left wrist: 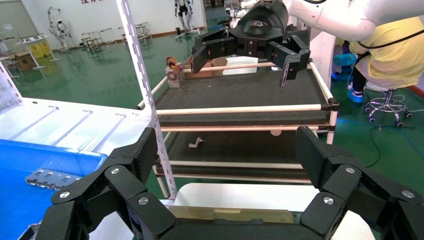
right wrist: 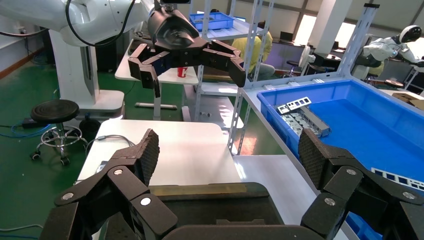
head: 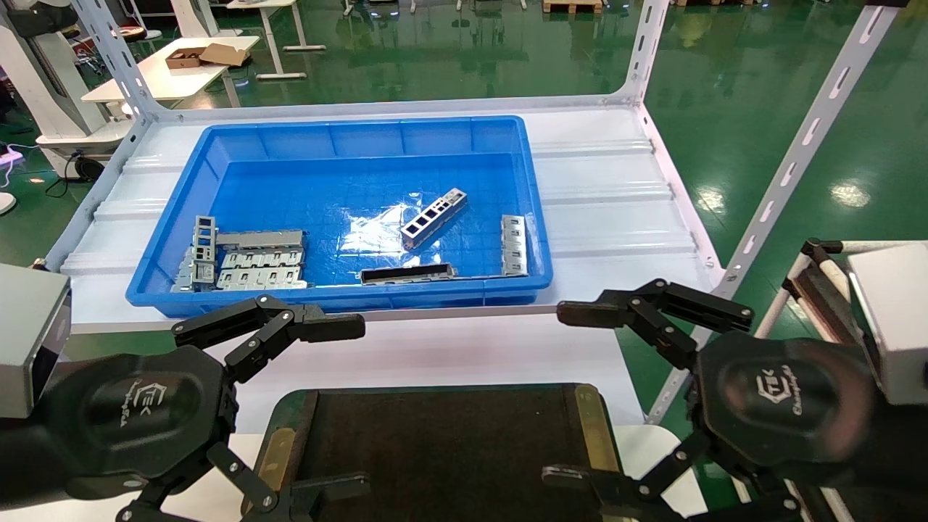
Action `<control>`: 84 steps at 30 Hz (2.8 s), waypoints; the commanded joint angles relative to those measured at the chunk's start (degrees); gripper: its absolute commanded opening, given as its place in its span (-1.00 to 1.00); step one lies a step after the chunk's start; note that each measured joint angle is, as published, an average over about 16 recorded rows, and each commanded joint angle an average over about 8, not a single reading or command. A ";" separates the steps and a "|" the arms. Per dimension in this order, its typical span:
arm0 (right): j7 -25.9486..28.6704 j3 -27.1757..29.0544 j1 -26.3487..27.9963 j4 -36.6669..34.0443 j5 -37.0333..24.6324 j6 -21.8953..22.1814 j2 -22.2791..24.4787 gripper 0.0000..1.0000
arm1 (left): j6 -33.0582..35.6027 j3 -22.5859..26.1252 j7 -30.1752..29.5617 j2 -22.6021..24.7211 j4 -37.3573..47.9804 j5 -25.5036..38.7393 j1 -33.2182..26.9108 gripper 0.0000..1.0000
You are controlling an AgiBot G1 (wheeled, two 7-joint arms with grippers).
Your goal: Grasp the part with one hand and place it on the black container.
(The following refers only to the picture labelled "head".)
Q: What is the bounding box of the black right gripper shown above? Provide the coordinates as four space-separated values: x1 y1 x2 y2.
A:
542 279 879 522

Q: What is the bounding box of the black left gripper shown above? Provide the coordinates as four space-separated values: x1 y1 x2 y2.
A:
43 294 372 522

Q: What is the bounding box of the slotted grey metal part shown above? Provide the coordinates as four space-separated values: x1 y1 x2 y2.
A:
400 188 468 251

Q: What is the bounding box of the small grey metal part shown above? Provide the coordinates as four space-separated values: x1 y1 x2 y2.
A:
171 246 196 293

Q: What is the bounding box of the black container tray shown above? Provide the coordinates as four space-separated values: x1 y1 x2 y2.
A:
243 383 624 522

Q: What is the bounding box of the grey metal part black slot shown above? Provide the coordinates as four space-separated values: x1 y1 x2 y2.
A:
360 262 457 285

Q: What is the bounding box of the white metal shelf rack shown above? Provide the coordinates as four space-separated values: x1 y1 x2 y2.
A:
43 0 908 425

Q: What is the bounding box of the blue plastic bin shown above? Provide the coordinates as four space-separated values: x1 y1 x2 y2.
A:
125 115 554 318

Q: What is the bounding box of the white table with cardboard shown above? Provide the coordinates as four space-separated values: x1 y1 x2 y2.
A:
81 36 260 109

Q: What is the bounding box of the open cardboard box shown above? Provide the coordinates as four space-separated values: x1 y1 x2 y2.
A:
165 43 251 70

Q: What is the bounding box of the white desk with legs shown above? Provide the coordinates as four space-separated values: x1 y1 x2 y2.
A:
225 0 327 80

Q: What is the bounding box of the white machine base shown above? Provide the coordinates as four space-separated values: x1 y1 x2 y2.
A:
0 0 135 157

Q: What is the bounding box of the round stool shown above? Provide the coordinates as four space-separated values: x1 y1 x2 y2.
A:
109 25 164 44

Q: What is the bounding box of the upright grey metal frame part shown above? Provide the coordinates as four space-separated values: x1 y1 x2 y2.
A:
192 215 218 285

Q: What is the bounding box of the black and white cart frame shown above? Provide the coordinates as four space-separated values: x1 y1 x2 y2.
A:
782 238 871 349

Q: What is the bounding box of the grey metal bracket part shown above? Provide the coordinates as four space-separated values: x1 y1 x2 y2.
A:
500 215 529 277

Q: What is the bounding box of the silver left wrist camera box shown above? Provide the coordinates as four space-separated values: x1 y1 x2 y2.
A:
0 262 72 420

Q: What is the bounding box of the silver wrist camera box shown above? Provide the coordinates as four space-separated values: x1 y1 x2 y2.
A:
0 262 72 420
847 243 928 405

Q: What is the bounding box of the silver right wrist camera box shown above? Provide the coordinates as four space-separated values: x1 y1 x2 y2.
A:
847 243 928 405

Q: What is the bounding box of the black floor cable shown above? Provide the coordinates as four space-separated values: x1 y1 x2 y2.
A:
45 149 106 198

